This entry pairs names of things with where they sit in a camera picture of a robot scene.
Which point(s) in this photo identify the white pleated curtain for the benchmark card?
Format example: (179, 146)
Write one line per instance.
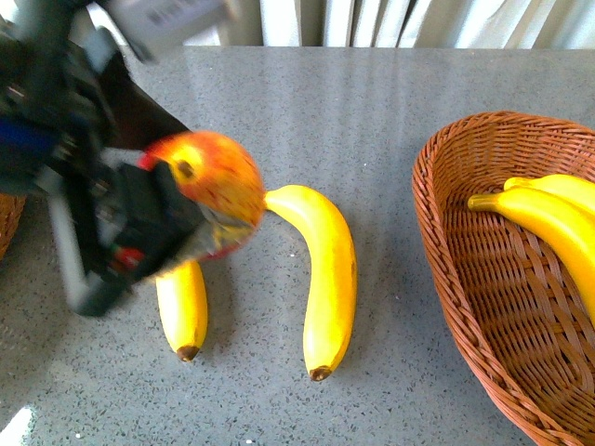
(484, 24)

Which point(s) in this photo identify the right brown wicker basket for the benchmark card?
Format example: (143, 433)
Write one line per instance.
(509, 303)

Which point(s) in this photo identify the red yellow apple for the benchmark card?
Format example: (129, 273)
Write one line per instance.
(219, 175)

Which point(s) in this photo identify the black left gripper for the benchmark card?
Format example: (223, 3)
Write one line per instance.
(114, 225)

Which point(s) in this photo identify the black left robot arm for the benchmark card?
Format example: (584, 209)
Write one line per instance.
(46, 18)

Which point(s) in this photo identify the brown wicker basket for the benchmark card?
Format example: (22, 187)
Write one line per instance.
(11, 208)
(509, 303)

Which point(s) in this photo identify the left brown wicker basket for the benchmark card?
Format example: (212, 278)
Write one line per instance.
(11, 208)

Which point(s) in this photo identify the yellow banana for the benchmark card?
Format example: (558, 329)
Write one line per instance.
(575, 190)
(332, 298)
(565, 227)
(183, 309)

